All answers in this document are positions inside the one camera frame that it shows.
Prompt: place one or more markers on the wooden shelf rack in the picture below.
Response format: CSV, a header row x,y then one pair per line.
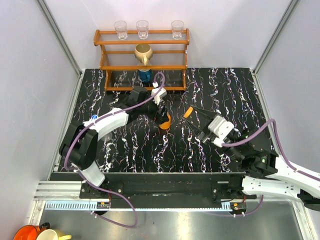
x,y
169,54

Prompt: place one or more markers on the clear plastic bottle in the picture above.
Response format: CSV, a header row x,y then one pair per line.
x,y
102,128

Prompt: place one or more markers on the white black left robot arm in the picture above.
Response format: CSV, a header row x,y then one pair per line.
x,y
79,145

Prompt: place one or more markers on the white blue bottle cap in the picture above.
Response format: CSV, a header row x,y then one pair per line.
x,y
93,117

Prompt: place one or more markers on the yellow mug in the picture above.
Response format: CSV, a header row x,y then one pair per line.
x,y
53,234

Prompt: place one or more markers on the drinking glass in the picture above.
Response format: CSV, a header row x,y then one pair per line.
x,y
142,27
177,27
121,29

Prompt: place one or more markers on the orange juice bottle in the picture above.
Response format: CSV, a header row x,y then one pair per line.
x,y
166,125

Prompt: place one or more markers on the left drinking glass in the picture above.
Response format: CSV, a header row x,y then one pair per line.
x,y
121,29

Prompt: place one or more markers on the blue mug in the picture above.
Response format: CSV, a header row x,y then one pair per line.
x,y
145,75

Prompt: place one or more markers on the middle drinking glass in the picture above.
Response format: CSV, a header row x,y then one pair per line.
x,y
142,27

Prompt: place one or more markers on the beige mug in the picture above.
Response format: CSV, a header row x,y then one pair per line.
x,y
143,53

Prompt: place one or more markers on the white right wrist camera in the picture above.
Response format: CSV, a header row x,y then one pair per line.
x,y
220,127

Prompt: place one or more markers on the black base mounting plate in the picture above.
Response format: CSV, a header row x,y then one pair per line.
x,y
164,191

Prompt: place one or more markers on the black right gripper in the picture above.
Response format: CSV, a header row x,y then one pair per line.
x,y
204,136

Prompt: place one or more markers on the orange mug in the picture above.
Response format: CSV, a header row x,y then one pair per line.
x,y
31,232

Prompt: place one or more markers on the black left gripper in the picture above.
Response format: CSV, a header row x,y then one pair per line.
x,y
163,116

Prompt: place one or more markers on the orange bottle cap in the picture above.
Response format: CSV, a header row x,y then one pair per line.
x,y
188,112

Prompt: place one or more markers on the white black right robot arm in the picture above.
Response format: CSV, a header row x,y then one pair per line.
x,y
266,172

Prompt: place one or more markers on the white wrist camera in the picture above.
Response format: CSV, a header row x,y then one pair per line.
x,y
220,127
157,93

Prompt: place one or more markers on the aluminium slotted rail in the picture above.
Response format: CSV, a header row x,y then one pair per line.
x,y
58,195

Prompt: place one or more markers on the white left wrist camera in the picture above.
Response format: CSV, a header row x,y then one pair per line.
x,y
157,93

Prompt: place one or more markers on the right drinking glass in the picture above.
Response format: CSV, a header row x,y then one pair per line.
x,y
177,27

